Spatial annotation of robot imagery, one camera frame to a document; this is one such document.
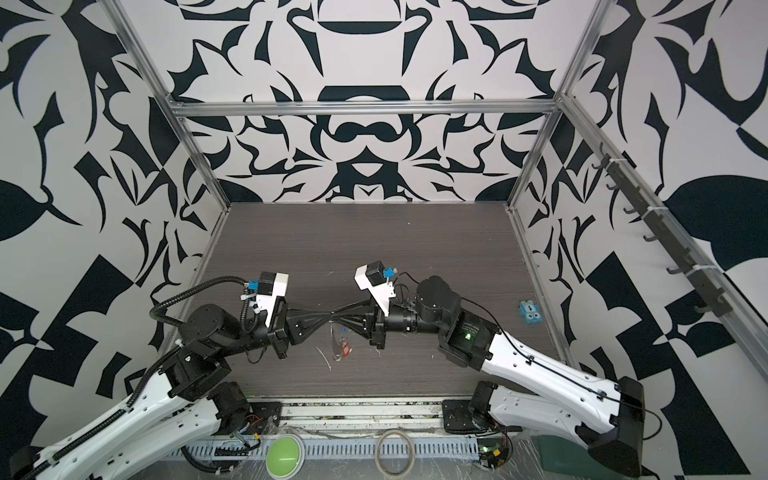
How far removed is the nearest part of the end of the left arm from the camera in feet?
1.68

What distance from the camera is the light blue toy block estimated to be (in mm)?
909

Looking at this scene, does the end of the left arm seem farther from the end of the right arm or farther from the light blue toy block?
the light blue toy block

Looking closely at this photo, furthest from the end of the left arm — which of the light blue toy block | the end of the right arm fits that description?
the light blue toy block

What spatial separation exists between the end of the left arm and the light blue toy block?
643 mm
